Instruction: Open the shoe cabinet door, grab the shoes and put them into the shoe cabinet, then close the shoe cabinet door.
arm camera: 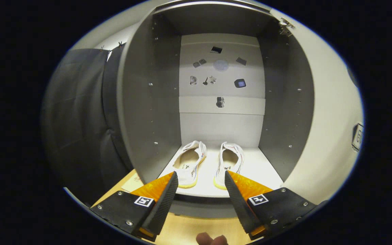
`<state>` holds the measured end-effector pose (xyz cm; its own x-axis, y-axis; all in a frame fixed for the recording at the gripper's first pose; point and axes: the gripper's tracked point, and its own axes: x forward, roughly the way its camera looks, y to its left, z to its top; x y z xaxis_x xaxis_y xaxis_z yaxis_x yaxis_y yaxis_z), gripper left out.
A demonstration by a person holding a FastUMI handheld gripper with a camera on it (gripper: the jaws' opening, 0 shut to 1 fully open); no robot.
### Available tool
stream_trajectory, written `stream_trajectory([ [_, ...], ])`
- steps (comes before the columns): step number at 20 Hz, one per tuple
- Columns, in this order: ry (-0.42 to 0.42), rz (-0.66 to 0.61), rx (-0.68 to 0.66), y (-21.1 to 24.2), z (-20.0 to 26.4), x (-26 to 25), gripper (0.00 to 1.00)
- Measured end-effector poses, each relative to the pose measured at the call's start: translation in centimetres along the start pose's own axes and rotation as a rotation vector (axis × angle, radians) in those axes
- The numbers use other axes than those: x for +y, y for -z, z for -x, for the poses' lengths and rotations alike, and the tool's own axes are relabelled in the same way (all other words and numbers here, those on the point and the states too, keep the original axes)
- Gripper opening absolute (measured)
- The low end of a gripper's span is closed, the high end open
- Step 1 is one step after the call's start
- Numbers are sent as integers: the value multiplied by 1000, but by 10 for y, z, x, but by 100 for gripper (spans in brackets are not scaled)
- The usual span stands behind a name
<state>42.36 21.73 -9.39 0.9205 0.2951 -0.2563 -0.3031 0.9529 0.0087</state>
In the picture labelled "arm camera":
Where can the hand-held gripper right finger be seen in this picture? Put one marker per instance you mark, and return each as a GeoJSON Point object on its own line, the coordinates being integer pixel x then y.
{"type": "Point", "coordinates": [242, 207]}

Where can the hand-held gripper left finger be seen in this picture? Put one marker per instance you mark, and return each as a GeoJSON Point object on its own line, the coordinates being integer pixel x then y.
{"type": "Point", "coordinates": [162, 207]}

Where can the white canvas shoe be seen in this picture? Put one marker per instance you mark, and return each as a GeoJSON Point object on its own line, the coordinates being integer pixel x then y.
{"type": "Point", "coordinates": [228, 160]}
{"type": "Point", "coordinates": [187, 160]}

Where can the grey shoe cabinet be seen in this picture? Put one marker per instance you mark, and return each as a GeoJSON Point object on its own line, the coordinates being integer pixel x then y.
{"type": "Point", "coordinates": [148, 112]}

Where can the beige hardcover book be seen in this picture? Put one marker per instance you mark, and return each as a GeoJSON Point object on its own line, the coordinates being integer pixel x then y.
{"type": "Point", "coordinates": [133, 184]}

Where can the black backdrop cloth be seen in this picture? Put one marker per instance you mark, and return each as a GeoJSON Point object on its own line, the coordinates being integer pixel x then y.
{"type": "Point", "coordinates": [73, 119]}

